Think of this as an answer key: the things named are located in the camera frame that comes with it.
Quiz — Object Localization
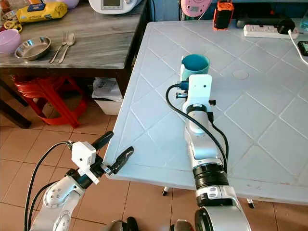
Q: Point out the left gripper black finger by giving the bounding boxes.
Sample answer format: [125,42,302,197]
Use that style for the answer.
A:
[109,146,135,175]
[92,130,115,150]

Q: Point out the teal ceramic mug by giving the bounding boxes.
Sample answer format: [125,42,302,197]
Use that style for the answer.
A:
[180,53,211,83]

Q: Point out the white storage box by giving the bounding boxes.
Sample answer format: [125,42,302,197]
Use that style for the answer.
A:
[92,77,124,116]

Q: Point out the black robot left foot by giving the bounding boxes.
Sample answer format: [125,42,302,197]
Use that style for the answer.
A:
[110,217,139,231]

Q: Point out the red plastic stool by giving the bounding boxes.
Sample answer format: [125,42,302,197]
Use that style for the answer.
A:
[13,74,83,128]

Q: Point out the grey wooden table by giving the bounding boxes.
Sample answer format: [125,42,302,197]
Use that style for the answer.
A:
[0,0,150,129]

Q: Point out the steel spoon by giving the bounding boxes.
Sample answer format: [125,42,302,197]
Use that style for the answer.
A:
[58,32,77,65]

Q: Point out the steel fork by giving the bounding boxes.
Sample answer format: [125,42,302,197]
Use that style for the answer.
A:
[49,32,68,64]

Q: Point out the stainless steel plate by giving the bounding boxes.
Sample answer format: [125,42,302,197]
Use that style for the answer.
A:
[14,37,51,61]

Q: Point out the white kitchen appliance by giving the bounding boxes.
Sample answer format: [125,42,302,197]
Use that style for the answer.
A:
[89,0,143,14]

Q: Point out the purple plastic bowl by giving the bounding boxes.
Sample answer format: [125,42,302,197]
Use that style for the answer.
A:
[0,29,22,54]

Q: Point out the yellow food package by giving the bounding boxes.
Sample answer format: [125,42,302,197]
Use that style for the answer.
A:
[16,1,69,24]

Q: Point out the white plastic table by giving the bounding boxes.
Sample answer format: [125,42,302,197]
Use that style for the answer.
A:
[104,20,308,209]

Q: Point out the round white table cap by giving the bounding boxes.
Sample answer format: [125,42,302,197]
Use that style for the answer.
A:
[232,70,250,80]

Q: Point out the pink round gadget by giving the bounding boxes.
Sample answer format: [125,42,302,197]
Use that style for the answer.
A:
[180,0,213,19]

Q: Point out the orange black handheld device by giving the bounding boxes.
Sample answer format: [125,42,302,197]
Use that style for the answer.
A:
[212,1,235,31]

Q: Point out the white power strip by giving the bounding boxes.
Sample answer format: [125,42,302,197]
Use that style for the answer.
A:
[243,24,300,39]

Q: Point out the black power plug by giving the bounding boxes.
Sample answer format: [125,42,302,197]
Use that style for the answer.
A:
[276,18,297,35]

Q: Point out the black phone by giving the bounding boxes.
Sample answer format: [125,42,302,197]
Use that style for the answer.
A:
[297,41,308,57]

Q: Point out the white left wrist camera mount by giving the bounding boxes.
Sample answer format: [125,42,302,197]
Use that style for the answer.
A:
[71,141,103,186]

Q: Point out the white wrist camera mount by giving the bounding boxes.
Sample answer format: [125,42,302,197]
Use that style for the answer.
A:
[186,74,213,109]
[71,141,103,186]

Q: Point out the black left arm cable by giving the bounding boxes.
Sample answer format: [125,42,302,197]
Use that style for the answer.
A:
[24,141,73,231]

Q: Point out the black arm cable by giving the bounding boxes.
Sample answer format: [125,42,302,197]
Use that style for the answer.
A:
[165,82,230,175]
[24,141,73,231]

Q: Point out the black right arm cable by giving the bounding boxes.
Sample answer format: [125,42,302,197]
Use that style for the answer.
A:
[165,82,230,175]

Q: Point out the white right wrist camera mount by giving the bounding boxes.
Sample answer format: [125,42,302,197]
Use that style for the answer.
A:
[186,74,213,109]

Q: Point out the yellow handled scissors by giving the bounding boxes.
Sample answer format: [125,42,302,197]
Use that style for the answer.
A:
[2,19,25,34]

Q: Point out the white charging cable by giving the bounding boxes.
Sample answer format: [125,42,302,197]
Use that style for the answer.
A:
[288,29,308,54]

